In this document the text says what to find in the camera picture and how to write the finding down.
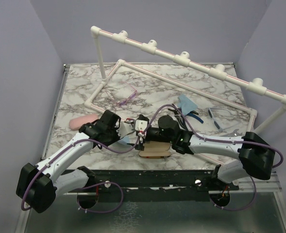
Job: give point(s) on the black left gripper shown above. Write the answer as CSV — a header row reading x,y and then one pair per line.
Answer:
x,y
117,138

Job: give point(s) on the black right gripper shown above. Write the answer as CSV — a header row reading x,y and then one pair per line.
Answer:
x,y
140,146

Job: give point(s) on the plaid glasses case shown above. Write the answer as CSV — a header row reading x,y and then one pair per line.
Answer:
x,y
155,150

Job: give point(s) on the blue cleaning cloth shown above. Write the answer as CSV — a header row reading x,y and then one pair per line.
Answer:
x,y
124,141
185,104

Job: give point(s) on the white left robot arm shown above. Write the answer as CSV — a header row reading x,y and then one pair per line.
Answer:
x,y
40,184

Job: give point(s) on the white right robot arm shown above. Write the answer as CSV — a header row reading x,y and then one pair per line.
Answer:
x,y
251,155

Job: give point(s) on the pink sunglasses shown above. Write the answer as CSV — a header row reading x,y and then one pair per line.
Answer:
x,y
130,93

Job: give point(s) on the black blue sunglasses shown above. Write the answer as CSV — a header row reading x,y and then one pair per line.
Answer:
x,y
193,114

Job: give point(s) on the light blue sunglasses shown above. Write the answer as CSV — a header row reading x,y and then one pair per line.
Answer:
x,y
221,117

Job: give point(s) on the pink glasses case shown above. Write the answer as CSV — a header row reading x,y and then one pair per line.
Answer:
x,y
76,123

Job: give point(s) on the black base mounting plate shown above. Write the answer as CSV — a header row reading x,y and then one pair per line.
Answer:
x,y
153,185

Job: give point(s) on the white PVC pipe rack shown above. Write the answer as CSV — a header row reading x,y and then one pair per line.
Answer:
x,y
255,86

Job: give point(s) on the silver wrench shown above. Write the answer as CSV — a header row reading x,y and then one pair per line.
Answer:
x,y
234,133

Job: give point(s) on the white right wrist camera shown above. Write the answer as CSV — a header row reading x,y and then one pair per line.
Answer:
x,y
140,125

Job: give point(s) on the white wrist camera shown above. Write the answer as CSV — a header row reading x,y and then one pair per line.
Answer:
x,y
140,125
125,128

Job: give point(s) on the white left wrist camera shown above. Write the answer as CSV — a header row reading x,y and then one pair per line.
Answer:
x,y
125,128

